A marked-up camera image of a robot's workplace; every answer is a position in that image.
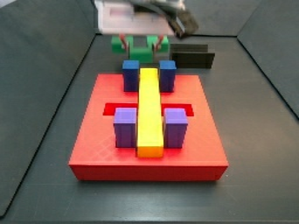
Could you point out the green bridge-shaped block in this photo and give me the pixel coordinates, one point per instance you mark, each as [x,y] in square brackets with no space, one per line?
[142,53]

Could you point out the black angled fixture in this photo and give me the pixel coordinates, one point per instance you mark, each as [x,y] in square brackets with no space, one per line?
[191,56]

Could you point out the right purple block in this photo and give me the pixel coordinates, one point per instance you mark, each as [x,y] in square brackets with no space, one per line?
[175,124]

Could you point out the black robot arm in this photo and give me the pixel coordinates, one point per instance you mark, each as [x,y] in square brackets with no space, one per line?
[175,13]

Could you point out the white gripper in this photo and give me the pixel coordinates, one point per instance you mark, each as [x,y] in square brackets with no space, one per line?
[118,19]

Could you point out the purple block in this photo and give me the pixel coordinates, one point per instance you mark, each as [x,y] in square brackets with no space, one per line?
[125,125]
[175,124]

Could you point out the left purple block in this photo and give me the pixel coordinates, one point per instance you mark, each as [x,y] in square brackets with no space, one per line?
[125,125]

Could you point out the right dark blue block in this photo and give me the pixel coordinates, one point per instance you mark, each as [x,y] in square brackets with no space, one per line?
[167,71]

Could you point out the left dark blue block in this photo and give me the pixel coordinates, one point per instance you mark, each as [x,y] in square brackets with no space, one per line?
[131,75]

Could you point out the dark blue block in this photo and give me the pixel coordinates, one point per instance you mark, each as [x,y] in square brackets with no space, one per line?
[131,75]
[167,71]

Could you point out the yellow long bar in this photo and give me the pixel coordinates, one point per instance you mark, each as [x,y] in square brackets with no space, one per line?
[150,137]

